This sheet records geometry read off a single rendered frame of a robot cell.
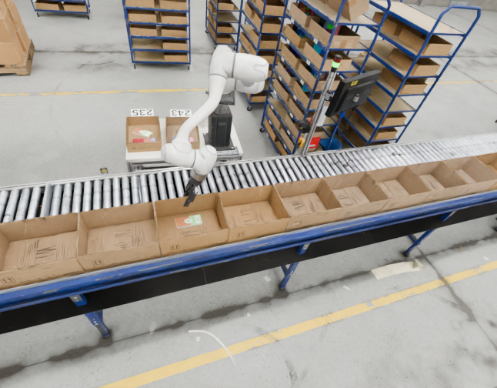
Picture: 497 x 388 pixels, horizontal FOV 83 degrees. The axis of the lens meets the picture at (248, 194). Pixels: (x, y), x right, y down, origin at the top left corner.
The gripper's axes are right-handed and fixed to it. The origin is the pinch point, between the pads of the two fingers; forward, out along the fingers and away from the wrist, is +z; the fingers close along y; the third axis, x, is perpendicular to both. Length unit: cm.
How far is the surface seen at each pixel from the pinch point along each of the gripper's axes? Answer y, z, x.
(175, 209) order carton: 0.1, 10.5, 4.1
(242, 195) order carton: 0.1, -9.1, -36.7
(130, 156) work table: 78, 37, 22
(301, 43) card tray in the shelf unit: 152, -83, -120
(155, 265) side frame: -34.8, 18.7, 17.8
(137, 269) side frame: -34.8, 22.0, 26.8
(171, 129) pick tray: 110, 24, -13
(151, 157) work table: 75, 32, 7
